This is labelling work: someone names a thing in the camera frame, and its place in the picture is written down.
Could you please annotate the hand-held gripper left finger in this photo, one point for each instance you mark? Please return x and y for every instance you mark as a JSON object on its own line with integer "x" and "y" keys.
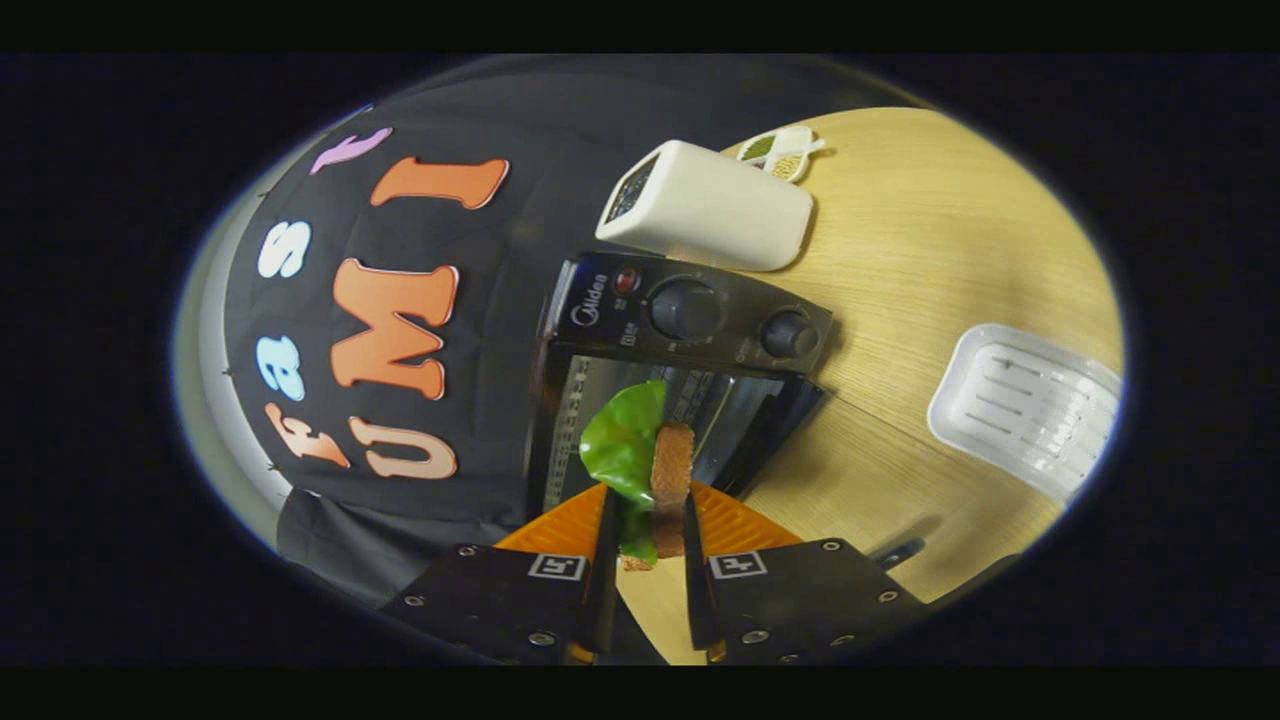
{"x": 605, "y": 580}

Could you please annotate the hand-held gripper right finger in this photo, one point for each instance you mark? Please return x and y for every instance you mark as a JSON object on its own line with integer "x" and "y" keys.
{"x": 695, "y": 590}

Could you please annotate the lettuce sandwich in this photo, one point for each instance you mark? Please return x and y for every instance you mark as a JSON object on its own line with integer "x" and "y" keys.
{"x": 625, "y": 450}

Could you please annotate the black toaster oven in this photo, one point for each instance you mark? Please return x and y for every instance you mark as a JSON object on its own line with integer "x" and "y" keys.
{"x": 730, "y": 320}

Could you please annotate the white bread toaster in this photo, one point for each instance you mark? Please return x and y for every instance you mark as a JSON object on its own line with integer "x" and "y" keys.
{"x": 710, "y": 210}

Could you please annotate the black backdrop cloth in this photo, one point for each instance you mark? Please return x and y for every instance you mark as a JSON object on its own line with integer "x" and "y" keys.
{"x": 480, "y": 430}

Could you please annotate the white plastic tray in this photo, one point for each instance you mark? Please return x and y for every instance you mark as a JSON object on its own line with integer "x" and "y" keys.
{"x": 1020, "y": 410}

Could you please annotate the small white sauce dish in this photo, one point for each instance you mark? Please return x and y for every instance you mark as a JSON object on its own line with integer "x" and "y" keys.
{"x": 785, "y": 150}

